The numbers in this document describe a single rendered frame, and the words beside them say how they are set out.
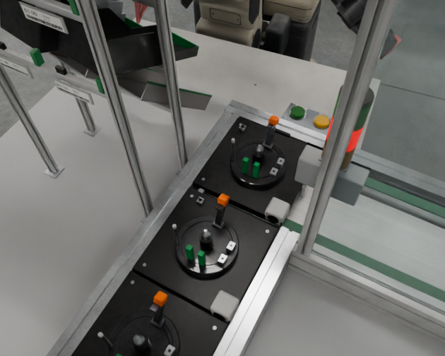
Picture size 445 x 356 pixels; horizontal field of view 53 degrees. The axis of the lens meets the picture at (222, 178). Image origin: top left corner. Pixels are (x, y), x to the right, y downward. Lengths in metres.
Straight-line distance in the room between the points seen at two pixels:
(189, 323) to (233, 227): 0.24
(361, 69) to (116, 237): 0.78
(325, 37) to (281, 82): 1.63
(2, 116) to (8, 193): 1.53
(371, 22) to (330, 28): 2.62
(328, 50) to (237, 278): 2.21
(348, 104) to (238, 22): 1.16
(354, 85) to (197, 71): 0.95
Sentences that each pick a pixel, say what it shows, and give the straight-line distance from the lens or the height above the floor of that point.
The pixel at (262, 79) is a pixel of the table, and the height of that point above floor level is 0.86.
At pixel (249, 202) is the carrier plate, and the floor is 0.97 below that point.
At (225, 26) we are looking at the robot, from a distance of 1.78.
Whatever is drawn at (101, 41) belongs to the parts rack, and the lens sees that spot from 0.75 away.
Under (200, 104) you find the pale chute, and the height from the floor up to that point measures 1.02.
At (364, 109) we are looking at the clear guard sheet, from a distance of 0.64.
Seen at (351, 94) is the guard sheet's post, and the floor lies 1.44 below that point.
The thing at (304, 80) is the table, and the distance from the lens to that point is 1.50.
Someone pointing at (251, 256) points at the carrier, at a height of 0.97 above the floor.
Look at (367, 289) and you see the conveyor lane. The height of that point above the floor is 0.94.
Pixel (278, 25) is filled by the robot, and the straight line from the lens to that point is 1.88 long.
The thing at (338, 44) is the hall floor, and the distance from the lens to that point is 3.05.
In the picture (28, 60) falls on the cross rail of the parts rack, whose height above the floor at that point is 1.31.
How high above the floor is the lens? 1.87
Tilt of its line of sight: 56 degrees down
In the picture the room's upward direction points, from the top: 2 degrees counter-clockwise
